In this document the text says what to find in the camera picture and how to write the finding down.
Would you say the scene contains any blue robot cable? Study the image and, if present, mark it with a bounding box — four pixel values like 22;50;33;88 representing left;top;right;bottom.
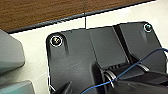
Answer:
83;48;168;94

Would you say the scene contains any black waste bin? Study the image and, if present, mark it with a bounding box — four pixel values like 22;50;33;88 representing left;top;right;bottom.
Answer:
0;29;26;76

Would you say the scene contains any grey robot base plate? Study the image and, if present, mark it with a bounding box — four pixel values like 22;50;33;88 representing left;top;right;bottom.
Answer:
44;21;168;94

